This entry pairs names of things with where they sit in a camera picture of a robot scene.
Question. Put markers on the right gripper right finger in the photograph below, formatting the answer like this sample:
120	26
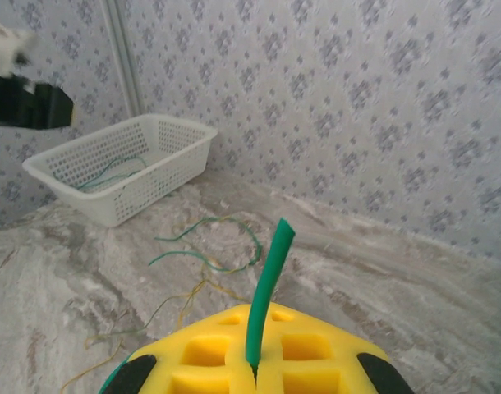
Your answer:
316	353

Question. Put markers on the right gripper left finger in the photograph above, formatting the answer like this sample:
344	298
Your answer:
201	349

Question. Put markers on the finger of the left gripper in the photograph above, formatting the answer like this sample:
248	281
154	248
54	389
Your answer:
53	106

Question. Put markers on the white plastic basket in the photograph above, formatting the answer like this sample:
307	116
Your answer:
123	197

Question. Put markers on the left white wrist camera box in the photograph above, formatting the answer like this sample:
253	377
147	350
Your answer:
4	53

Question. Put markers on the aluminium frame post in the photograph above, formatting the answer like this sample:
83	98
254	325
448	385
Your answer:
125	61

